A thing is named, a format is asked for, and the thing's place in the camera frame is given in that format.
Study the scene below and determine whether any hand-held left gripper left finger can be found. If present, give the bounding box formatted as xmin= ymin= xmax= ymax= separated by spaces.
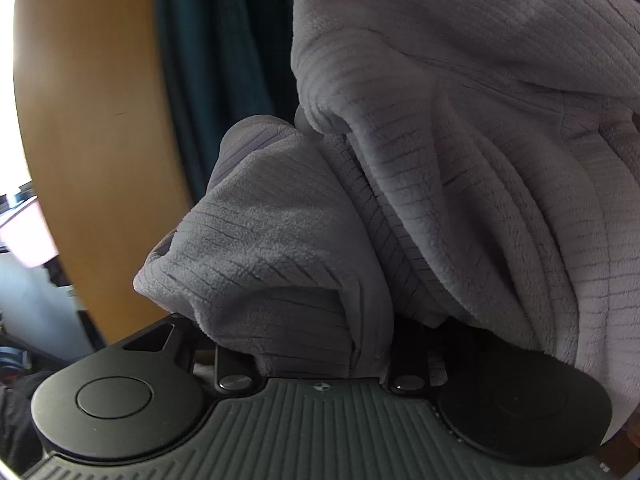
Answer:
xmin=107 ymin=314 xmax=263 ymax=393

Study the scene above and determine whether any white basin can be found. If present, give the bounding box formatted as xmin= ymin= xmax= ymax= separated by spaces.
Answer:
xmin=0 ymin=195 xmax=60 ymax=268

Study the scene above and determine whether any teal curtain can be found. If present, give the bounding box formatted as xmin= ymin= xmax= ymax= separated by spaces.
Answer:
xmin=150 ymin=0 xmax=311 ymax=206

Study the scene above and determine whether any lavender fleece pajama top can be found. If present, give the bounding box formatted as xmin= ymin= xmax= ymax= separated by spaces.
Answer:
xmin=132 ymin=0 xmax=640 ymax=431

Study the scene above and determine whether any wooden cabinet panel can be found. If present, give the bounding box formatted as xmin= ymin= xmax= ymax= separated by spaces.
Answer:
xmin=14 ymin=0 xmax=201 ymax=348

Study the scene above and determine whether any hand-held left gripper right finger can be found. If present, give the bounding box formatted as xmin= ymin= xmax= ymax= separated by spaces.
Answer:
xmin=385 ymin=325 xmax=432 ymax=395

